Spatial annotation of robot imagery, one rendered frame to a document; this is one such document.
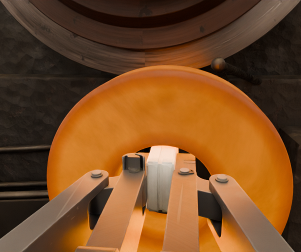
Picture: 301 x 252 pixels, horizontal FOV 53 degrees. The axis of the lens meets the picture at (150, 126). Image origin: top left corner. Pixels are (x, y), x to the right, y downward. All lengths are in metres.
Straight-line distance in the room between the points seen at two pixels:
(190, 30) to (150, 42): 0.05
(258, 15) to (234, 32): 0.03
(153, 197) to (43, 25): 0.32
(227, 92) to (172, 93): 0.03
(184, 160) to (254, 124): 0.05
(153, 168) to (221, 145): 0.04
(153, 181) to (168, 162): 0.01
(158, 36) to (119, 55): 0.06
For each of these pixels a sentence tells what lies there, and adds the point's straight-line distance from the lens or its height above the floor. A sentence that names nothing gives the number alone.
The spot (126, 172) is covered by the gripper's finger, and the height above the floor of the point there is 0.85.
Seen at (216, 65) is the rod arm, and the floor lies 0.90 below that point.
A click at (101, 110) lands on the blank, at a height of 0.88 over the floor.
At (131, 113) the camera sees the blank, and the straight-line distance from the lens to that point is 0.17.
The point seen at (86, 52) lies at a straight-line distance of 0.42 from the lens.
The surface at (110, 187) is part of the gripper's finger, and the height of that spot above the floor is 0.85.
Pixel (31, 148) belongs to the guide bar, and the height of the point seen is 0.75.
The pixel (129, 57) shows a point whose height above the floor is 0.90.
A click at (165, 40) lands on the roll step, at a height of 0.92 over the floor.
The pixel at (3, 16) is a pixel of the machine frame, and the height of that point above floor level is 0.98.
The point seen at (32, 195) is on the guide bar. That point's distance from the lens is 0.51.
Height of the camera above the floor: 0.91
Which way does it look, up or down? 14 degrees down
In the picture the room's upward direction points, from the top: straight up
